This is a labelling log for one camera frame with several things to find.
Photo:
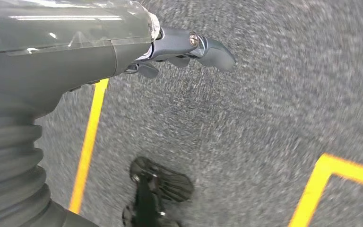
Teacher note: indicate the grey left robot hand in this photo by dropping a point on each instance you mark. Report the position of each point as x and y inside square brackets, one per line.
[59, 56]

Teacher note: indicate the yellow floor tape marking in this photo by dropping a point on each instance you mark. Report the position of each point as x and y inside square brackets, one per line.
[89, 141]
[319, 175]

